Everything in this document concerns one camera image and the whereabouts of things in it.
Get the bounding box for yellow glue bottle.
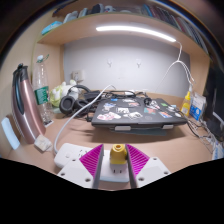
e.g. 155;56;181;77
180;90;193;117

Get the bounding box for white hanging lamp cable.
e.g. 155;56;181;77
154;41;196;94

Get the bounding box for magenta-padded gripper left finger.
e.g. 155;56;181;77
56;143;105;190

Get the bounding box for small white packet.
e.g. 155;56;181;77
33;134;53;153

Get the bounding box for light blue flat pad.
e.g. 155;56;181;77
0;116;21;150

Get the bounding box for white keyboard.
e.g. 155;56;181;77
211;139;224;161

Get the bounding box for black monitor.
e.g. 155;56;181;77
203;63;224;141

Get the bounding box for white power strip cable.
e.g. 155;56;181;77
53;84;116;156

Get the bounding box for clear plastic water bottle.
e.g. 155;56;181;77
32;54;54;125

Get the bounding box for black laptop with stickers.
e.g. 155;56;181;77
90;97;188;129

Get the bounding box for pink metal thermos jug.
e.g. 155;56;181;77
11;63;47;145

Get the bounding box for white wall socket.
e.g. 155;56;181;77
72;69;85;83

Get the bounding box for black desk cable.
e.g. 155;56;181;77
181;113;214;151

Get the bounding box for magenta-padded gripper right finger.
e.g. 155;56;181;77
125;143;172;189

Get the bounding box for black headphones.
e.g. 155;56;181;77
59;84;93;116

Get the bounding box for grey laptop stand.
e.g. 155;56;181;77
99;123;176;137

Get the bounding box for white LED light bar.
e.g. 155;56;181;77
95;25;177;43

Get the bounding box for yellow charger block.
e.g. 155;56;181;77
109;143;129;166

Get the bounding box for white and green plush toy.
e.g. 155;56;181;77
49;79;79;108

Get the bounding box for blue and white box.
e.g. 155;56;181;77
189;92;207;122

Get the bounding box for wooden shelf with books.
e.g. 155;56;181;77
36;0;211;58

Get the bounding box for white power strip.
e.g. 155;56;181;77
53;142;133;184

